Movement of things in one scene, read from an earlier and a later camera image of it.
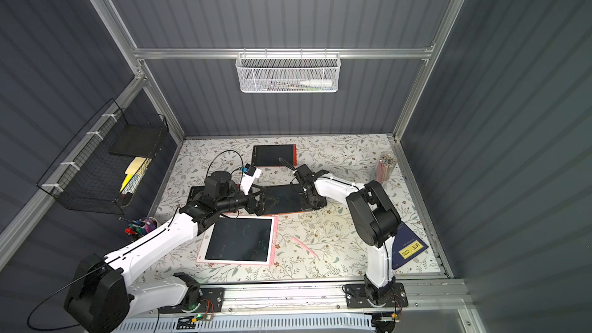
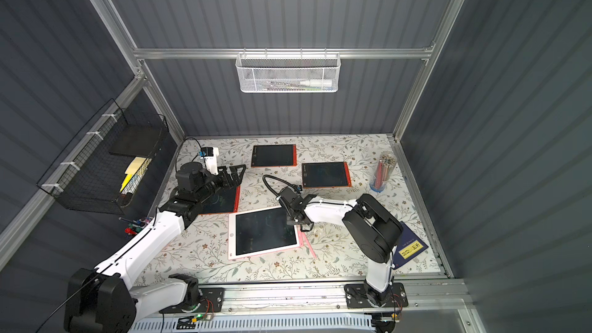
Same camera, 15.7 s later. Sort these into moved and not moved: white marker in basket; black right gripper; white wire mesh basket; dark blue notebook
Moved: black right gripper
Not moved: white marker in basket; white wire mesh basket; dark blue notebook
